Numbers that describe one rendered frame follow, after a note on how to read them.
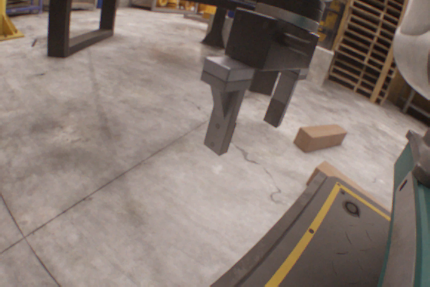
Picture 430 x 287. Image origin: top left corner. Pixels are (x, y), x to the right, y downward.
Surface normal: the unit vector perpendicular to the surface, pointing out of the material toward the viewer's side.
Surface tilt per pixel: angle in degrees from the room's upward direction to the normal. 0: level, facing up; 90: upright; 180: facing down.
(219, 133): 90
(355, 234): 0
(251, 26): 90
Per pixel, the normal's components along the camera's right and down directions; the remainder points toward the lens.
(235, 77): 0.71, 0.49
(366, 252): 0.23, -0.84
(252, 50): -0.67, 0.22
